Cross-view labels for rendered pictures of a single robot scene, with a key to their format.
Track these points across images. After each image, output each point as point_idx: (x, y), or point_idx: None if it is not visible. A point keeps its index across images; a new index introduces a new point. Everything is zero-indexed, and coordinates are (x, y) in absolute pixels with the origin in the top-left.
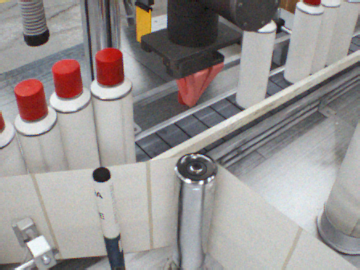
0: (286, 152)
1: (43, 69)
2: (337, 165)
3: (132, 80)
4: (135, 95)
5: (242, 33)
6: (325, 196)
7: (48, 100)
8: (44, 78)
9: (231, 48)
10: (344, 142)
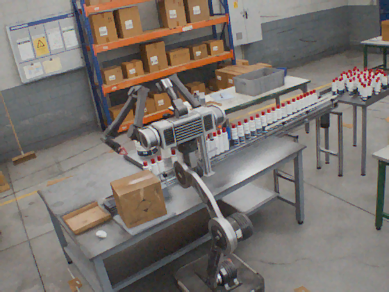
0: (173, 166)
1: (230, 182)
2: (164, 165)
3: (204, 182)
4: (203, 179)
5: (169, 201)
6: (169, 162)
7: (224, 176)
8: (228, 180)
9: (175, 195)
10: None
